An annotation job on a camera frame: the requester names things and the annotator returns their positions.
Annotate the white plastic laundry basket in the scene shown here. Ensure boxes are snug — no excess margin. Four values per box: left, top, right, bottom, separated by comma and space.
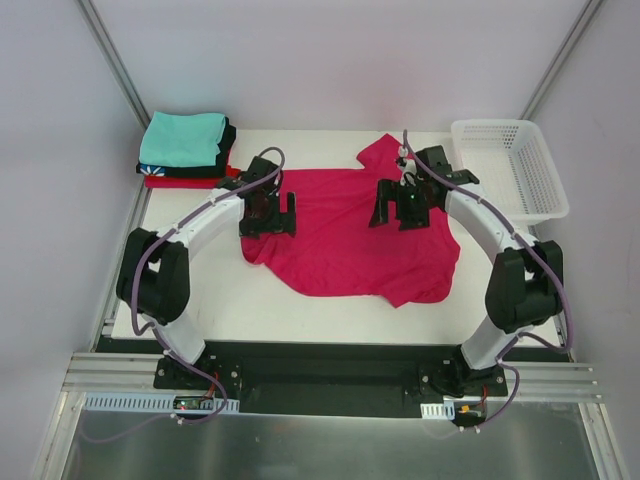
451, 119, 569, 226

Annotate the right aluminium corner post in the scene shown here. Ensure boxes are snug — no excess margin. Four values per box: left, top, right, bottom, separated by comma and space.
519, 0, 608, 121

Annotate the aluminium corner post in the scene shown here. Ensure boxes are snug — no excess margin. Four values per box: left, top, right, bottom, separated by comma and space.
519, 0, 608, 121
75, 0, 151, 128

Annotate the aluminium frame rail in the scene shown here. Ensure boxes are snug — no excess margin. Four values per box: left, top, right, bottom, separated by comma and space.
62, 352, 605, 404

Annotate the left aluminium corner post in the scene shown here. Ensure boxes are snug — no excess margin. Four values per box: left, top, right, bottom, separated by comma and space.
75, 0, 151, 128

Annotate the white cable duct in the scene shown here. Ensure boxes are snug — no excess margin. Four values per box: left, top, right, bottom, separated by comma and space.
420, 400, 456, 421
84, 393, 240, 416

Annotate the black folded t shirt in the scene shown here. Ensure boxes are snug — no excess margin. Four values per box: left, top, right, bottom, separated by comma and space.
135, 117, 238, 180

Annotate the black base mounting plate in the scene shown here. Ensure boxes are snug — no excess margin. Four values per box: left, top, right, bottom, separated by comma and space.
153, 341, 508, 418

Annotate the pink t shirt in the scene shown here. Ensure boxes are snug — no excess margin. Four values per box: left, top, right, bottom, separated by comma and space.
241, 134, 460, 308

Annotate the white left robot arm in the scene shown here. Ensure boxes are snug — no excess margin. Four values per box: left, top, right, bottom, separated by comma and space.
116, 147, 296, 389

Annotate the teal folded t shirt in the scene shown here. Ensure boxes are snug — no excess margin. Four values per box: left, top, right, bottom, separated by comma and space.
139, 111, 227, 168

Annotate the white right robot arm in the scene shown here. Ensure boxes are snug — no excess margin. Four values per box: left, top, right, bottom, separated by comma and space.
369, 145, 568, 398

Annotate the right white cable duct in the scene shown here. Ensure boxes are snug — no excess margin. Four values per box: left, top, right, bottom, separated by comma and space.
420, 400, 456, 421

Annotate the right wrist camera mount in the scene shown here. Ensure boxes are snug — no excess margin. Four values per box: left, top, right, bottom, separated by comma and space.
395, 146, 416, 173

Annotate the left white cable duct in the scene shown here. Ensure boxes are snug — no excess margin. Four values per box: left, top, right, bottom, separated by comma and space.
84, 393, 240, 416

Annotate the red folded t shirt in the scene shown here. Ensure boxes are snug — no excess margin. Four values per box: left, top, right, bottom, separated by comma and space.
136, 164, 241, 189

